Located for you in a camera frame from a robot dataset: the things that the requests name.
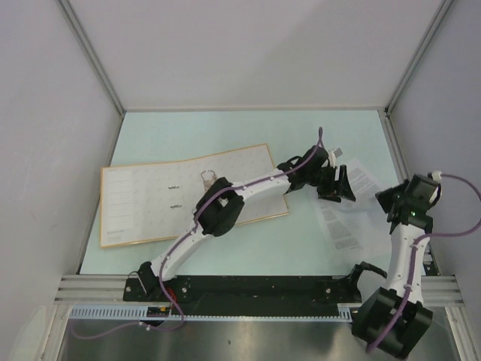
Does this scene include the metal lever arch mechanism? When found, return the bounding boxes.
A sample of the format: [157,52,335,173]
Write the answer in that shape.
[200,170,217,192]

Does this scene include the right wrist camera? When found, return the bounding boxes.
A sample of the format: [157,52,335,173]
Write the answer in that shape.
[428,171,442,204]

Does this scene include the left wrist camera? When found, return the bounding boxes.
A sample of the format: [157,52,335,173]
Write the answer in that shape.
[328,147,343,166]

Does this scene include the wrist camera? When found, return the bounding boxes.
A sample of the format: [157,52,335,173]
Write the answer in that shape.
[328,147,343,166]
[428,171,442,204]

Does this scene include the printed paper sheet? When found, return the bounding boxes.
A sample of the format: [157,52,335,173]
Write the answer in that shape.
[338,159,389,213]

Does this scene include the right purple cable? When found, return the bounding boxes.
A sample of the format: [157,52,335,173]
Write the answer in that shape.
[366,171,481,354]

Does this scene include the yellow ring binder folder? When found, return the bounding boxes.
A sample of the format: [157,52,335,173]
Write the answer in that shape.
[99,144,274,248]

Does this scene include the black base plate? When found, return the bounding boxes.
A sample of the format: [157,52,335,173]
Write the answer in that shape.
[123,275,392,317]

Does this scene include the printed paper stack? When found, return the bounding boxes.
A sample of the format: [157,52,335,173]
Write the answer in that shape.
[313,201,391,262]

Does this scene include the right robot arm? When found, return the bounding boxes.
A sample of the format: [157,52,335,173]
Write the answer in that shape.
[346,171,442,360]

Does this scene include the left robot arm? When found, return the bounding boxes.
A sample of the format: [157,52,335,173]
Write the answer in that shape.
[123,145,356,302]

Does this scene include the white slotted cable duct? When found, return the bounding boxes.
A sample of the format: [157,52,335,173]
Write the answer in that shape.
[69,303,356,323]

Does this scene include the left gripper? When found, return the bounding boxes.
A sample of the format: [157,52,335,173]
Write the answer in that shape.
[305,163,354,202]

